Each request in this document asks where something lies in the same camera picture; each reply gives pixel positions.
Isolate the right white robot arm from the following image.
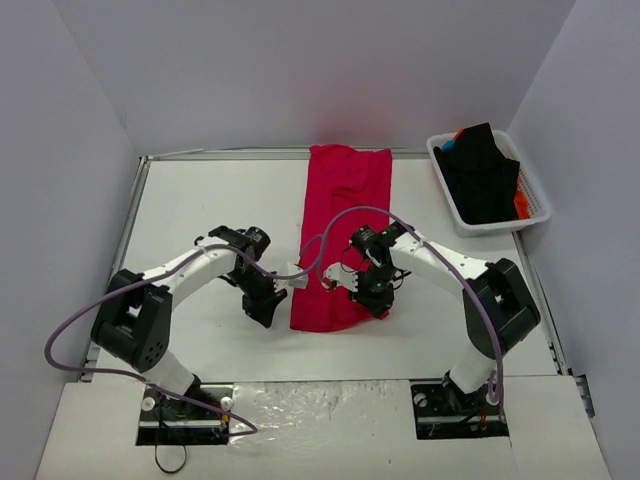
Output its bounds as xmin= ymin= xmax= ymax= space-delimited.
xmin=348 ymin=222 xmax=540 ymax=413

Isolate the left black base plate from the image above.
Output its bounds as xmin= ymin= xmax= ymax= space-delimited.
xmin=136 ymin=388 xmax=229 ymax=446

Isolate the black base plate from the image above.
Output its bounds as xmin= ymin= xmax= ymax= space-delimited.
xmin=410 ymin=380 xmax=509 ymax=440
xmin=136 ymin=388 xmax=229 ymax=446

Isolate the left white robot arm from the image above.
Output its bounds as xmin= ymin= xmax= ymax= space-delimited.
xmin=91 ymin=226 xmax=287 ymax=418

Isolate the white plastic basket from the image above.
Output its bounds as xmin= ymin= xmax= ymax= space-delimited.
xmin=426 ymin=129 xmax=551 ymax=238

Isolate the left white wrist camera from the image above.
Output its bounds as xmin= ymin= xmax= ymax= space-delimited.
xmin=274 ymin=262 xmax=309 ymax=291

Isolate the orange t shirt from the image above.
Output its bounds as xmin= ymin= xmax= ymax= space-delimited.
xmin=514 ymin=190 xmax=530 ymax=220

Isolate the red t shirt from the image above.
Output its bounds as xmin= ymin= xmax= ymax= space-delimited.
xmin=290 ymin=145 xmax=393 ymax=333

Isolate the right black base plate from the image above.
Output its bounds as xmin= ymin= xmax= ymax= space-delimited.
xmin=410 ymin=380 xmax=509 ymax=440

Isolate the black t shirt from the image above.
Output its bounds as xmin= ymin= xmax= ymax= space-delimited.
xmin=434 ymin=122 xmax=520 ymax=224

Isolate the blue t shirt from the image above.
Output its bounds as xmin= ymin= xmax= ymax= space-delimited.
xmin=441 ymin=140 xmax=455 ymax=152

